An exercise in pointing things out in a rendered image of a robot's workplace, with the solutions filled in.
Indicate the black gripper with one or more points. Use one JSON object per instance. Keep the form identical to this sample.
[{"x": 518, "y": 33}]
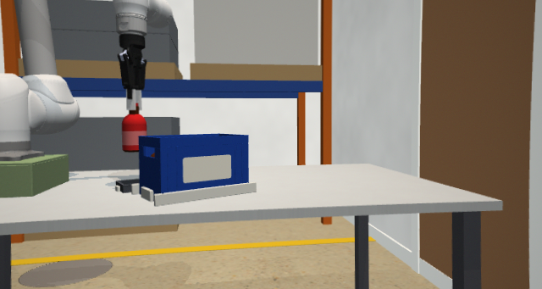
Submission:
[{"x": 132, "y": 74}]

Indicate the blue crate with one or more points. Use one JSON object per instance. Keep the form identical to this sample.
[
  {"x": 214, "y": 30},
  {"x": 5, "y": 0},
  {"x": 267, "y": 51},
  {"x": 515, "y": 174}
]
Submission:
[{"x": 188, "y": 162}]

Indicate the red bottle with pale pink label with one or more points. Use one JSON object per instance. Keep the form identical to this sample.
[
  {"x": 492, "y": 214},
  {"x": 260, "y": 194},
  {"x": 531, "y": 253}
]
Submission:
[{"x": 133, "y": 125}]

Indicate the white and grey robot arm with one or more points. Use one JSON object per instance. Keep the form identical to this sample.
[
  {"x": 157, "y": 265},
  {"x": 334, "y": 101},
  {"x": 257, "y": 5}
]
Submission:
[{"x": 49, "y": 107}]

